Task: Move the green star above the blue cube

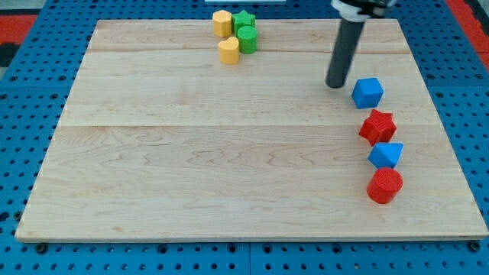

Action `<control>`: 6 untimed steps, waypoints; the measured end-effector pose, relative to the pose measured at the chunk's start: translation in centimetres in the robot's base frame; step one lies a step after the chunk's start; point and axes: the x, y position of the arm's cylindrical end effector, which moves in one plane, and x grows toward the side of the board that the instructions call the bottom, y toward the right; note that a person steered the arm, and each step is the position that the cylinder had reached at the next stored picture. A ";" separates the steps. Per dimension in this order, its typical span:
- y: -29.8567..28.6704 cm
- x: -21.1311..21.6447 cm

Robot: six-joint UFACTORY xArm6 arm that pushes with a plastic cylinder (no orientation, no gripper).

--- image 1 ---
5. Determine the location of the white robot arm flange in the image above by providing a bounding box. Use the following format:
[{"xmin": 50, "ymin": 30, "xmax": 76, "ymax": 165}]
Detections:
[{"xmin": 331, "ymin": 0, "xmax": 397, "ymax": 23}]

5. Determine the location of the green star block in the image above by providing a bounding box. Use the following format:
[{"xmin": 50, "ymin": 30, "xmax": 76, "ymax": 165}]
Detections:
[{"xmin": 232, "ymin": 10, "xmax": 256, "ymax": 34}]

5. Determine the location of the blue cube block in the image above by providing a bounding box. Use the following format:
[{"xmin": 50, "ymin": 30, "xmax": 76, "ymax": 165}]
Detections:
[{"xmin": 351, "ymin": 78, "xmax": 384, "ymax": 108}]

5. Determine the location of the red star block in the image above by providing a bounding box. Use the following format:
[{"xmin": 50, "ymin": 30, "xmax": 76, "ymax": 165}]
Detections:
[{"xmin": 358, "ymin": 109, "xmax": 397, "ymax": 146}]

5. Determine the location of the light wooden board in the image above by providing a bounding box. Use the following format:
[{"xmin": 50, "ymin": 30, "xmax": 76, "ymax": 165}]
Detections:
[{"xmin": 15, "ymin": 19, "xmax": 488, "ymax": 243}]

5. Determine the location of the yellow heart block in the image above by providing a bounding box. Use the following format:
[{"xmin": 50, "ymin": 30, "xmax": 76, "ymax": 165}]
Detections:
[{"xmin": 218, "ymin": 37, "xmax": 240, "ymax": 65}]

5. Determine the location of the green cylinder block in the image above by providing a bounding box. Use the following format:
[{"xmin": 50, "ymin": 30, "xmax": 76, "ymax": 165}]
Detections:
[{"xmin": 237, "ymin": 26, "xmax": 258, "ymax": 54}]

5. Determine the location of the yellow pentagon block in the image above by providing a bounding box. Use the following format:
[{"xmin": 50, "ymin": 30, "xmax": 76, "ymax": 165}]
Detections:
[{"xmin": 212, "ymin": 10, "xmax": 232, "ymax": 37}]

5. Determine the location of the blue triangular prism block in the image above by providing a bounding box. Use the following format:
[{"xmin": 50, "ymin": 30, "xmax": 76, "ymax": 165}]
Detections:
[{"xmin": 368, "ymin": 142, "xmax": 404, "ymax": 168}]

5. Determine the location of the red cylinder block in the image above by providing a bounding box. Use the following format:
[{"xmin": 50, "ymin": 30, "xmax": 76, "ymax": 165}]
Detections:
[{"xmin": 367, "ymin": 167, "xmax": 403, "ymax": 204}]

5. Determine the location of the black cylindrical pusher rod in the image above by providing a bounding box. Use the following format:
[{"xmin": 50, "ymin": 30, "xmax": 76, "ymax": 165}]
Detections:
[{"xmin": 325, "ymin": 19, "xmax": 364, "ymax": 89}]

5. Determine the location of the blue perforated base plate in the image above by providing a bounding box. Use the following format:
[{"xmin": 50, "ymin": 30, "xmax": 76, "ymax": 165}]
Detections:
[{"xmin": 1, "ymin": 0, "xmax": 488, "ymax": 274}]

